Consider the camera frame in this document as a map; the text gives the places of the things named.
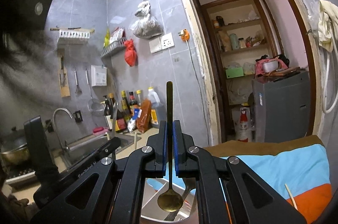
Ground small gold spoon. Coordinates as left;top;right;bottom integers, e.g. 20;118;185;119
158;81;180;212

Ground orange snack bag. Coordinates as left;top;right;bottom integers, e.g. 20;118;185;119
136;99;151;133

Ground brown table cloth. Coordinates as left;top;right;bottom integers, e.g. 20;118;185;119
204;135;324;157

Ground dark sauce bottle yellow cap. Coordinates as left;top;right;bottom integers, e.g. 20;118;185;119
121;90;132;123

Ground white utensil holder bucket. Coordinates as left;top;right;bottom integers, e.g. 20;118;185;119
139;178;199;223

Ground mesh strainer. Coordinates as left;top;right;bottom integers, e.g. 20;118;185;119
85;69;105;114

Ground steel sink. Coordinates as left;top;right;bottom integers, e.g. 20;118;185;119
61;133;135;168

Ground green box on shelf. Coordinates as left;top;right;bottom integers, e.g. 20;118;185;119
225;67;244;79

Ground red plastic bag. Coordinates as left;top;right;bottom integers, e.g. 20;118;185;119
124;39;138;67

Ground gripper body of left gripper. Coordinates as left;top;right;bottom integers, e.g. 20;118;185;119
24;116;121;209

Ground steel faucet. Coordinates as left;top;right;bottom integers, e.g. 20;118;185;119
52;107;75;154

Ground grey cabinet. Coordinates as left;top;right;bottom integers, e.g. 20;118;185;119
252;70;311;143

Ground light blue cloth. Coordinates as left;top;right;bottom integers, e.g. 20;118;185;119
146;143;331;201

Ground orange cloth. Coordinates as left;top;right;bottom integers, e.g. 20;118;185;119
224;183;333;224

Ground metal pot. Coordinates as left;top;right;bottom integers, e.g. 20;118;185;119
1;130;30;166

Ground white rubber gloves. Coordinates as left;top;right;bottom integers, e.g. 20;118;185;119
318;0;337;52

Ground white wall socket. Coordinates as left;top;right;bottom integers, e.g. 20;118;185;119
149;33;175;54

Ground clear bag on wall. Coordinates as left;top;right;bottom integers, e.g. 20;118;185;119
129;0;163;39

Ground white wall rack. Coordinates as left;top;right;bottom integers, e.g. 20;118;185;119
50;27;95;39

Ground white hose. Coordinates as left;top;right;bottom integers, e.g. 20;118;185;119
320;49;338;114

